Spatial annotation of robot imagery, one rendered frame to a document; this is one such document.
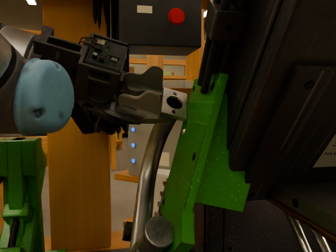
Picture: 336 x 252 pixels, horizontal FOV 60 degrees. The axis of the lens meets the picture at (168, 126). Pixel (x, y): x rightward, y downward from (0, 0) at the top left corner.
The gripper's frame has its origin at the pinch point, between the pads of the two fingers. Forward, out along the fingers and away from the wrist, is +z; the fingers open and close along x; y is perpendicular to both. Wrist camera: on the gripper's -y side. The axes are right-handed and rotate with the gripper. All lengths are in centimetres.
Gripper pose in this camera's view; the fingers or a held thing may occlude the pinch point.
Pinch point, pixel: (168, 109)
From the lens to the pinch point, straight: 46.0
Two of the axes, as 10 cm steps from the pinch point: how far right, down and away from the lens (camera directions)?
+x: 0.7, -7.5, 6.5
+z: 9.5, 2.5, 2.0
